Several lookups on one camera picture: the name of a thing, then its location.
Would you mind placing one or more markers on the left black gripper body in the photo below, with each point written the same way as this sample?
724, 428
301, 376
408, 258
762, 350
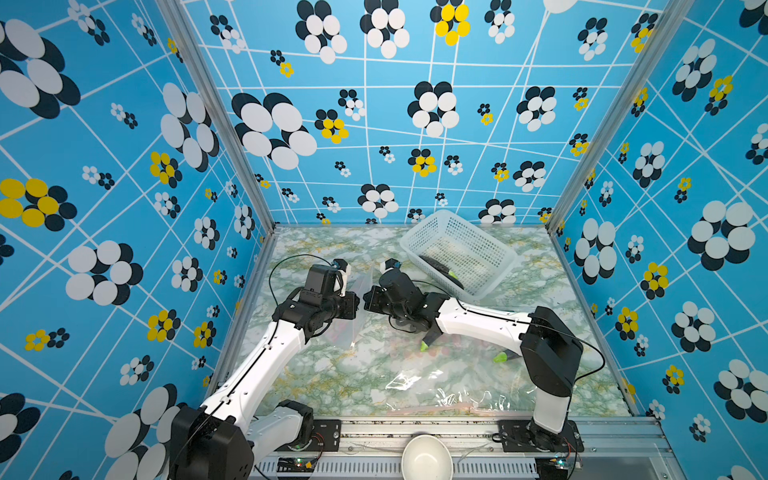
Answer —
346, 305

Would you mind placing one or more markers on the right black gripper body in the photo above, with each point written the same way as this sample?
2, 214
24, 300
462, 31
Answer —
380, 302

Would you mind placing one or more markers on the eggplant with green stem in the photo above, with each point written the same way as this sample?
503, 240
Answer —
505, 356

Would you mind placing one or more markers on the clear pink-dotted zip bag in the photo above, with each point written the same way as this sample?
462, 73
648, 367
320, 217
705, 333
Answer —
484, 385

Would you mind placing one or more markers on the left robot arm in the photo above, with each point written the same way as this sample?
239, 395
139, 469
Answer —
258, 372

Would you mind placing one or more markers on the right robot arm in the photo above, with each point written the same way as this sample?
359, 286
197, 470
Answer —
550, 351

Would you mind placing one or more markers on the white plastic basket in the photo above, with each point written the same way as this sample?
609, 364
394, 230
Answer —
480, 261

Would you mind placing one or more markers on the white bowl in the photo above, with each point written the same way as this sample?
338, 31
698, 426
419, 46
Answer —
425, 457

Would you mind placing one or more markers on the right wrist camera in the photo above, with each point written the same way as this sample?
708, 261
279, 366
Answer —
390, 264

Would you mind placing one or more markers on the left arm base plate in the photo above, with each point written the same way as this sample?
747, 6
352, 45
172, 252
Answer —
323, 436

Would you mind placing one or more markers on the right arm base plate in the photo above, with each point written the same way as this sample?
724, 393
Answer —
524, 436

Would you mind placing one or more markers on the aluminium front rail frame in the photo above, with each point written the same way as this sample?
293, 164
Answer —
372, 448

